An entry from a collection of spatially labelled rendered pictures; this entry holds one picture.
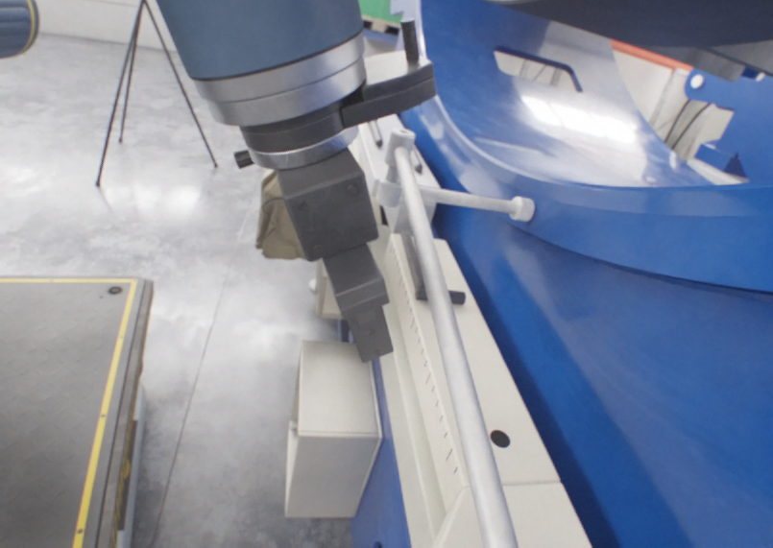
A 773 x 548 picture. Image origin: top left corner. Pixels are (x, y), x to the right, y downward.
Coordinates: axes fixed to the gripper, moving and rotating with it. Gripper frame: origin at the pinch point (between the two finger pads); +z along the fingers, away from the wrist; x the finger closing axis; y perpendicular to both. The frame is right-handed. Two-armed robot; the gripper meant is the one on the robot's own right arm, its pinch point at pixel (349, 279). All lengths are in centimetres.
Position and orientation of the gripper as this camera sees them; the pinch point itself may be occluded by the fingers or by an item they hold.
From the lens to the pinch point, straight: 37.4
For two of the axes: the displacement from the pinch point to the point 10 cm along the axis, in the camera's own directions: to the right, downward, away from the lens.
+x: 3.1, 5.7, -7.6
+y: -9.4, 3.3, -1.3
